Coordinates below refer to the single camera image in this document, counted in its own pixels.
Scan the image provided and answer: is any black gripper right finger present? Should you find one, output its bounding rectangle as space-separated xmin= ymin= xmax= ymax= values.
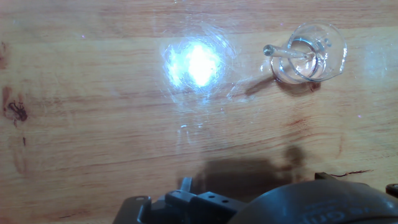
xmin=314 ymin=172 xmax=398 ymax=198

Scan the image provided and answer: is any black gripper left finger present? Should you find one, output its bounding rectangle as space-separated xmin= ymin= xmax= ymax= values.
xmin=138 ymin=177 xmax=246 ymax=224

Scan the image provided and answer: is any glossy wooden board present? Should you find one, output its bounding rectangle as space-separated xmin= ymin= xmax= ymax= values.
xmin=0 ymin=0 xmax=398 ymax=224

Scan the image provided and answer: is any glass beaker with water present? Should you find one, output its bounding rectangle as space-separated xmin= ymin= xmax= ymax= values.
xmin=269 ymin=21 xmax=348 ymax=85

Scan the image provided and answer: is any clear glass stirring rod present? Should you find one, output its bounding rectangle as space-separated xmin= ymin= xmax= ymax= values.
xmin=262 ymin=44 xmax=315 ymax=62

